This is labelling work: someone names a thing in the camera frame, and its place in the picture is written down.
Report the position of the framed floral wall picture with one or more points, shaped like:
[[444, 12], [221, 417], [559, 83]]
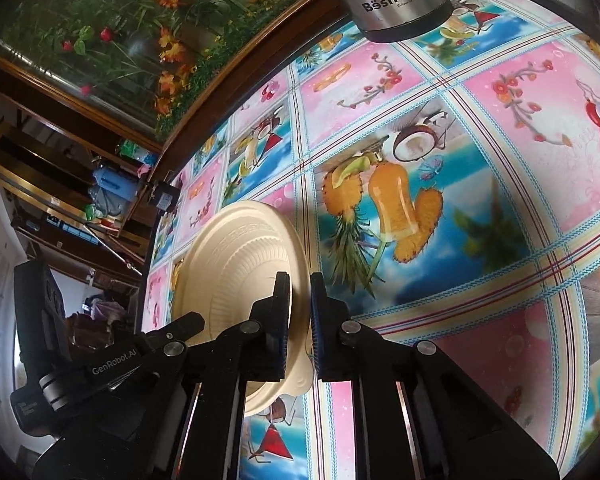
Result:
[[105, 35]]

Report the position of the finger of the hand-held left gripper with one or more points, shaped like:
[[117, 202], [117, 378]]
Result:
[[182, 327]]

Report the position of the green and white bottle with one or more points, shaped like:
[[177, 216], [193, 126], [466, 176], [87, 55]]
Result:
[[132, 150]]

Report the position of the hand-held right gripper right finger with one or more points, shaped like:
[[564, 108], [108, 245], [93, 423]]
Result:
[[318, 330]]

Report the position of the printed fruit tablecloth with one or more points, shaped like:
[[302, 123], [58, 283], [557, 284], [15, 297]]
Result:
[[480, 210]]

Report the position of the blue plastic bottle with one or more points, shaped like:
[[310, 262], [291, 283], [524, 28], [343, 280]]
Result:
[[112, 182]]

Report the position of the stainless steel kettle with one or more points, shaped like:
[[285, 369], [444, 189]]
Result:
[[380, 10]]

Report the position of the small black object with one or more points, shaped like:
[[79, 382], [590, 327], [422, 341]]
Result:
[[164, 195]]

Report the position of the small beige bowl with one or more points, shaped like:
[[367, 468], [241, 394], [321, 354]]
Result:
[[240, 260]]

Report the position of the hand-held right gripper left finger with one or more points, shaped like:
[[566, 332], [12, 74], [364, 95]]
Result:
[[284, 330]]

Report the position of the wooden shelf unit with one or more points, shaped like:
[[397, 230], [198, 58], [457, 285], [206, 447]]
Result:
[[40, 170]]

